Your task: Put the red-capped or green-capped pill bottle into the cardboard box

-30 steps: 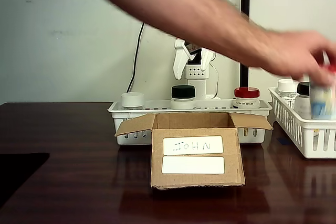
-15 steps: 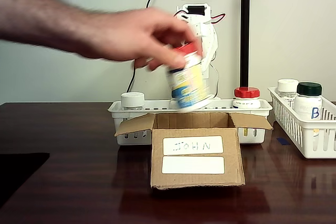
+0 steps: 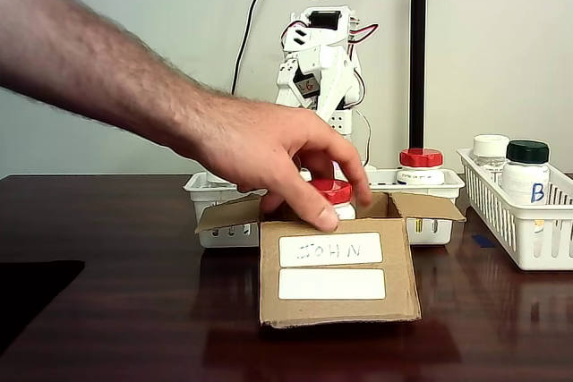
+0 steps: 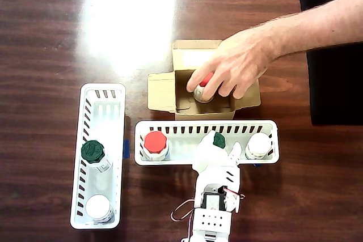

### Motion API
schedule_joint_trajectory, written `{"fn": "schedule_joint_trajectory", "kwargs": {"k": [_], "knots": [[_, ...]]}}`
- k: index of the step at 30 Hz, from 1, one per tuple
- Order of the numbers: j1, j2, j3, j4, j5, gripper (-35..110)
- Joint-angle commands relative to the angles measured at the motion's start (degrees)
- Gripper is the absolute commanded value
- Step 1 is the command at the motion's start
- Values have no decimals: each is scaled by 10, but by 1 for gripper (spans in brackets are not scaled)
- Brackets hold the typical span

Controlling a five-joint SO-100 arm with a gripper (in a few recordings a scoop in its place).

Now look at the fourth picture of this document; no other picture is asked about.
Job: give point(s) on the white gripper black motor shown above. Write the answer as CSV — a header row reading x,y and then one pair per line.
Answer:
x,y
211,159

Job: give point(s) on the red-capped bottle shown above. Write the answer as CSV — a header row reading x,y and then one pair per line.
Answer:
x,y
155,143
202,94

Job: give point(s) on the person's bare forearm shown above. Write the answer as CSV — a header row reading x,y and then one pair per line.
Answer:
x,y
320,23

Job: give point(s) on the white-capped bottle basket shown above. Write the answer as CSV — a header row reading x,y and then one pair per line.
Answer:
x,y
259,143
97,207

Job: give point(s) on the open cardboard box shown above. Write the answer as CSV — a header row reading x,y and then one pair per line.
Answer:
x,y
161,91

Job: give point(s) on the person's bare hand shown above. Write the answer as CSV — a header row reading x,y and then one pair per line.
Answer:
x,y
244,57

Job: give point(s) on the blue tape strip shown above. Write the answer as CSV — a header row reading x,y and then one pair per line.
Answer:
x,y
126,149
257,165

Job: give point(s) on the black cloth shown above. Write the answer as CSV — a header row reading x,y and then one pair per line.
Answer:
x,y
334,89

